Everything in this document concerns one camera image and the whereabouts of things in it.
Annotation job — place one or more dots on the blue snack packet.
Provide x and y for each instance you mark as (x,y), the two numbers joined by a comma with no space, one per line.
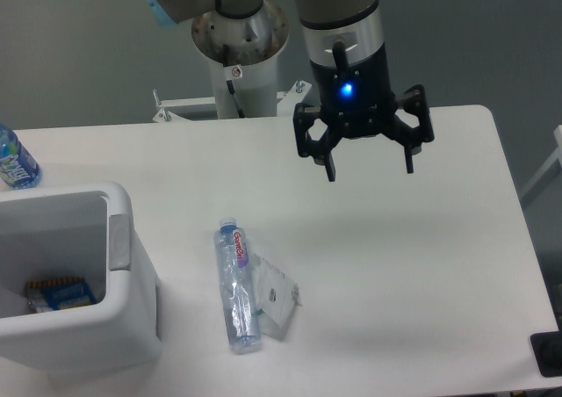
(56,294)

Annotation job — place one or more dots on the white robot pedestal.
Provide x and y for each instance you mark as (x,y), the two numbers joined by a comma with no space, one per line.
(242,57)

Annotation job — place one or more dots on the white frame at right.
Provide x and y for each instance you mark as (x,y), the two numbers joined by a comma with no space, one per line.
(544,175)

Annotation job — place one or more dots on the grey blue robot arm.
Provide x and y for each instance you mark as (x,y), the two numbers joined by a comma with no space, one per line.
(346,49)

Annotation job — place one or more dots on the clear plastic water bottle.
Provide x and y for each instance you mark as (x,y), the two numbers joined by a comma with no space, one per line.
(236,287)

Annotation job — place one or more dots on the black device at edge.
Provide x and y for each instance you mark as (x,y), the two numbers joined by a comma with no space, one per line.
(547,350)

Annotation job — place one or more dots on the blue labelled water bottle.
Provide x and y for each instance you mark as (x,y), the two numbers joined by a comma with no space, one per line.
(19,169)

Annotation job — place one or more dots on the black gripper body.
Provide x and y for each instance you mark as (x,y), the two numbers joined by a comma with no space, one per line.
(356,98)

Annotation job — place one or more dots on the crumpled clear plastic wrapper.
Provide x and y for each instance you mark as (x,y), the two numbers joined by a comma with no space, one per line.
(277,295)

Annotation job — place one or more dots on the white plastic trash can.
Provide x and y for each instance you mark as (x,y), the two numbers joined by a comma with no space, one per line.
(86,231)

